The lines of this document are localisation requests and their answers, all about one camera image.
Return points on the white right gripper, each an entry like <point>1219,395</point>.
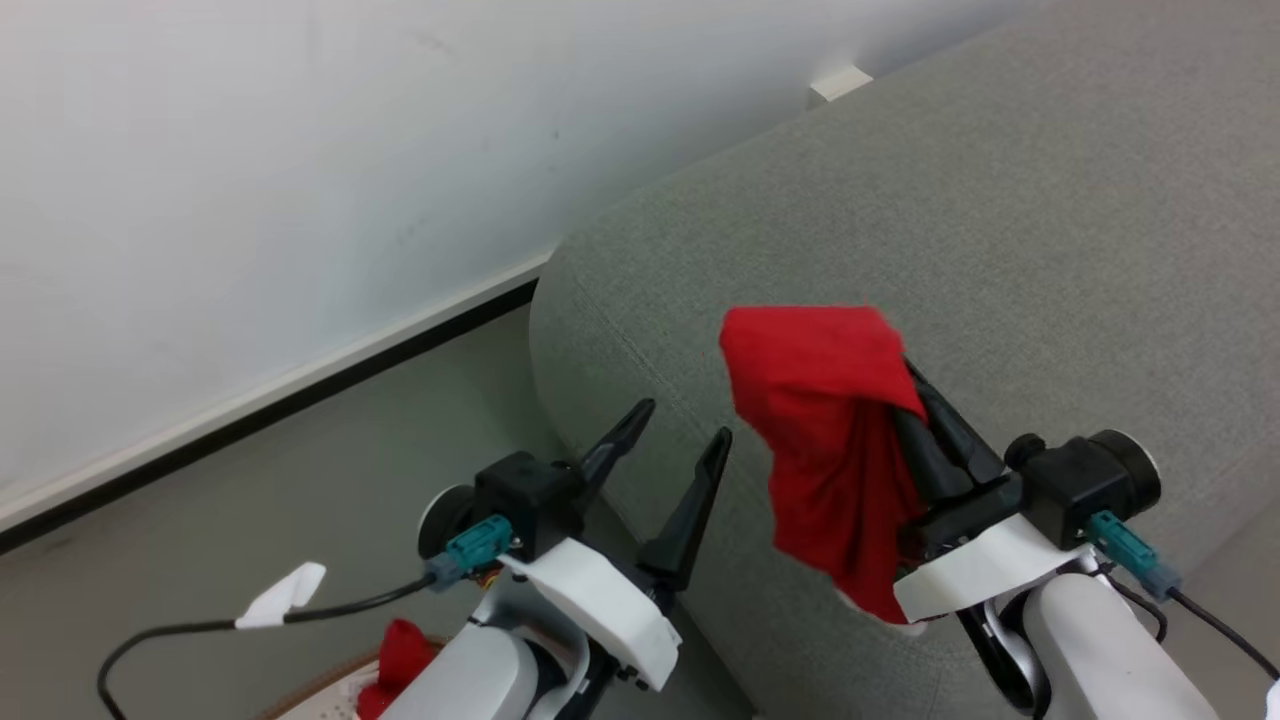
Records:
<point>975,570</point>

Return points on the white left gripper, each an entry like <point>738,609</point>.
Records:
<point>600,600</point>

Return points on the red clothing piece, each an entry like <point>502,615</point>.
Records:
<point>820,400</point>

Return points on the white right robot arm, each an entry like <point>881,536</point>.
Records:
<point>1100,650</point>

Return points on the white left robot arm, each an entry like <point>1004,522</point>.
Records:
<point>470,675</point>

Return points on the red garment in basket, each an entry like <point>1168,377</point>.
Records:
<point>400,660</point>

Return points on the white garment in basket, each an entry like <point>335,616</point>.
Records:
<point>335,700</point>

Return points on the grey fabric sofa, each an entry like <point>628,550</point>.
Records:
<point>1000,230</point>

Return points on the black and white baseboard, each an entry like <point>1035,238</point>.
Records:
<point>270,395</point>

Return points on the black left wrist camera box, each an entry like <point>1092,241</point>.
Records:
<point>525,500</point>

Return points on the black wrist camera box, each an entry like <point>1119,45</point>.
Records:
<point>525,500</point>
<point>1085,480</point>

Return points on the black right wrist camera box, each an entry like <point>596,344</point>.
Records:
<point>1085,480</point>

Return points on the white wall block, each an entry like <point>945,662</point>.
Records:
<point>838,83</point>

